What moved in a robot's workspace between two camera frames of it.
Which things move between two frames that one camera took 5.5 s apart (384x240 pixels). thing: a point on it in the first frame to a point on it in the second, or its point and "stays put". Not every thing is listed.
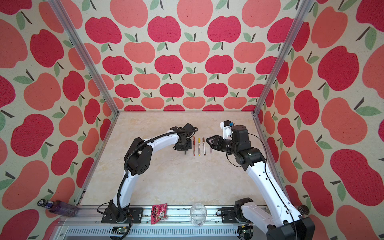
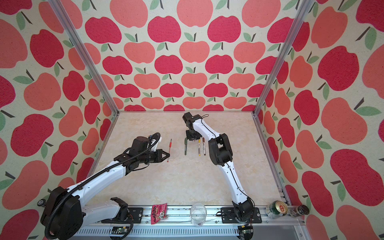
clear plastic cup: x=198 y=213 stays put
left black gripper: x=189 y=147 to x=159 y=158
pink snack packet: x=158 y=212 stays put
